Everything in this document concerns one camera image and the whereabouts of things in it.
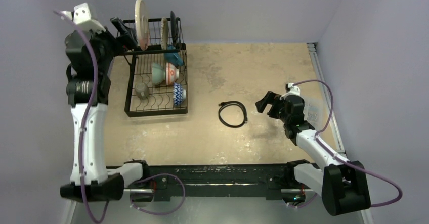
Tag pink and cream plate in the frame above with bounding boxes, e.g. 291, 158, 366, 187
135, 0, 150, 51

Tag grey speckled oval dish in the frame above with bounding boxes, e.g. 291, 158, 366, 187
160, 17, 169, 50

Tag celadon green bowl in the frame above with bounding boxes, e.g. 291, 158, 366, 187
151, 62, 166, 85

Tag black plate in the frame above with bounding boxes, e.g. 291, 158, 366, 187
170, 11, 179, 47

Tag blue mug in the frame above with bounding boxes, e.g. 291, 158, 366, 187
164, 52, 185, 67

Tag small grey cup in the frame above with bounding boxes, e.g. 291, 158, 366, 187
135, 82, 150, 100

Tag red floral bowl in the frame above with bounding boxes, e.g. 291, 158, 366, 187
165, 62, 180, 85

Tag red patterned bowl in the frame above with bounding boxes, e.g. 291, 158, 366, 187
173, 83, 186, 106

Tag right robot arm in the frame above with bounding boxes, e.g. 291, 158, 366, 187
255, 91, 371, 216

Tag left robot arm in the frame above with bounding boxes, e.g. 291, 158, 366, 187
60, 12, 151, 202

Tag clear plastic parts box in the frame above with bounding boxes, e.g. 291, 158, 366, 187
302, 96, 324, 130

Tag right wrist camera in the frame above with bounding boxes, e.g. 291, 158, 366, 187
280, 83, 301, 100

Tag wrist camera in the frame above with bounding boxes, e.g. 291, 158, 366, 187
60, 3, 106, 33
280, 83, 301, 100

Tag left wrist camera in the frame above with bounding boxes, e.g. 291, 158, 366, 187
60, 3, 106, 33

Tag black coiled cable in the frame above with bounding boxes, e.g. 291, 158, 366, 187
218, 101, 249, 128

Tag black wire dish rack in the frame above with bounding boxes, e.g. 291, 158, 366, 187
115, 17, 188, 117

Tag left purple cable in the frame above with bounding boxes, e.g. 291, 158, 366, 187
53, 10, 186, 224

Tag purple cable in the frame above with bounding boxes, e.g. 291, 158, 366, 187
289, 79, 403, 208
53, 10, 186, 224

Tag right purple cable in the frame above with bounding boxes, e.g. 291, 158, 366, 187
289, 79, 403, 208

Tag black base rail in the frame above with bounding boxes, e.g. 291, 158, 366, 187
143, 164, 302, 201

